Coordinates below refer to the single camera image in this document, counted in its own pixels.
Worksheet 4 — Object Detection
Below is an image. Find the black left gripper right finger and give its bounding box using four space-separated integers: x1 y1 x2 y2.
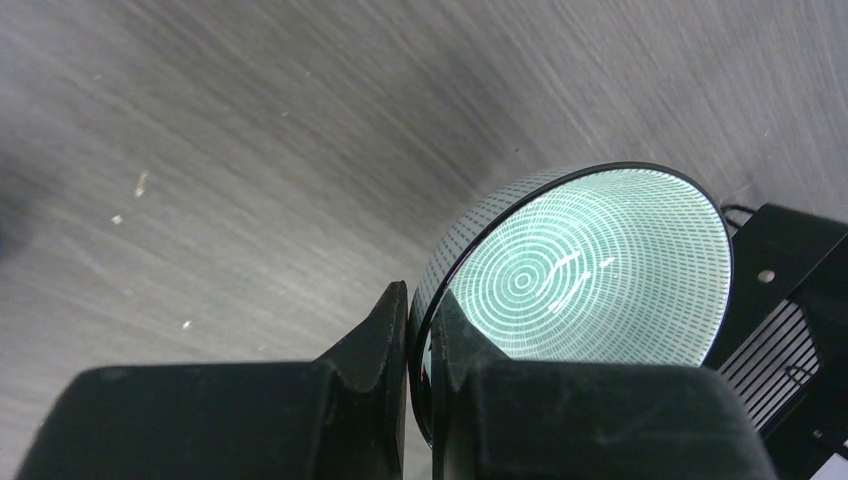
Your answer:
431 294 776 479

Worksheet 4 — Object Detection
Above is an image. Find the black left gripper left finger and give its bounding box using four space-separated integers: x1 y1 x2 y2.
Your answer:
17 281 408 479

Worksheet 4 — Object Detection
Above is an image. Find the pale green striped bowl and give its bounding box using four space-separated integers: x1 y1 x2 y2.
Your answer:
407 162 734 441

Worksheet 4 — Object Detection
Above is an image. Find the black wire dish rack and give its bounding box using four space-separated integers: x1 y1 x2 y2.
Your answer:
705 204 847 479

